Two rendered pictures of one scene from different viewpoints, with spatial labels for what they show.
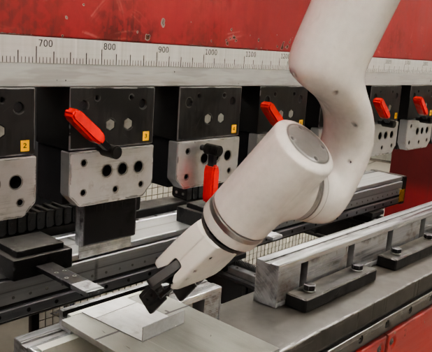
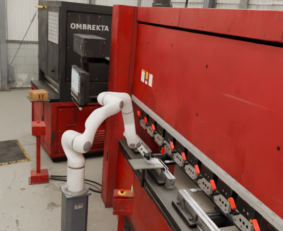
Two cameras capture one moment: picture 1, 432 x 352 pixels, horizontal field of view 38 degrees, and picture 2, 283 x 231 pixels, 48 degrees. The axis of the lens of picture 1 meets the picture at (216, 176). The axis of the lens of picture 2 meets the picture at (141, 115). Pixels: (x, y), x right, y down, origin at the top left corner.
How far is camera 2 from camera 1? 3.07 m
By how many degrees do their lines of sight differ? 112
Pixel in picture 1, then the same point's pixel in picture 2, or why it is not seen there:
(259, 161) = not seen: hidden behind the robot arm
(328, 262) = (189, 209)
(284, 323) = (167, 198)
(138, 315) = (152, 162)
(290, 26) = (182, 129)
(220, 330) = (143, 166)
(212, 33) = (170, 123)
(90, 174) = (156, 136)
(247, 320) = (171, 194)
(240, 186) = not seen: hidden behind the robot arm
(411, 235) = not seen: outside the picture
